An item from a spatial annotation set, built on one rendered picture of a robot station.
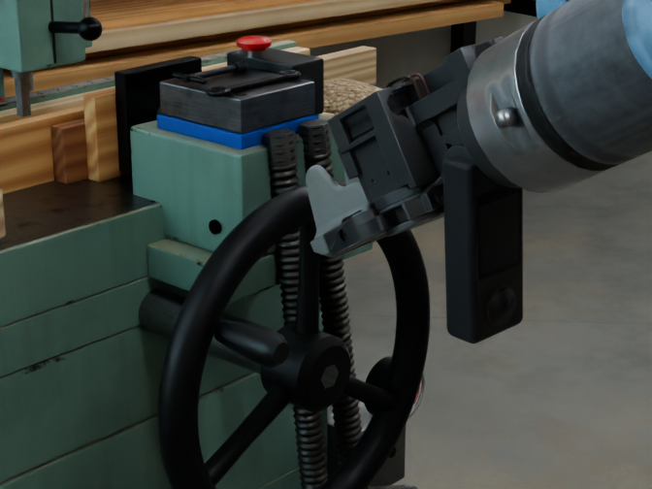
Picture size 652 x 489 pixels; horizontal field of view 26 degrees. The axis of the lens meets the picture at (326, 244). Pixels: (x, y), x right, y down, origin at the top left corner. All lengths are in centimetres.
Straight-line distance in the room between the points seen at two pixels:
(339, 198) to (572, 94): 23
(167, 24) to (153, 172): 235
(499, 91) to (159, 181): 48
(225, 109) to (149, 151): 9
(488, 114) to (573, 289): 276
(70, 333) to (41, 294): 5
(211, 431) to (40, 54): 37
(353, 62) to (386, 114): 73
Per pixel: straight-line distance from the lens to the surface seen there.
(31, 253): 110
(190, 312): 97
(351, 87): 142
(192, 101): 114
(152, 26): 350
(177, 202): 117
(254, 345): 95
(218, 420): 130
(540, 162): 76
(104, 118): 124
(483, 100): 77
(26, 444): 116
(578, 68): 72
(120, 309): 118
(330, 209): 91
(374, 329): 323
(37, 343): 113
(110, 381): 119
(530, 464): 268
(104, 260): 115
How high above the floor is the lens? 126
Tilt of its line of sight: 20 degrees down
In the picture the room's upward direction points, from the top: straight up
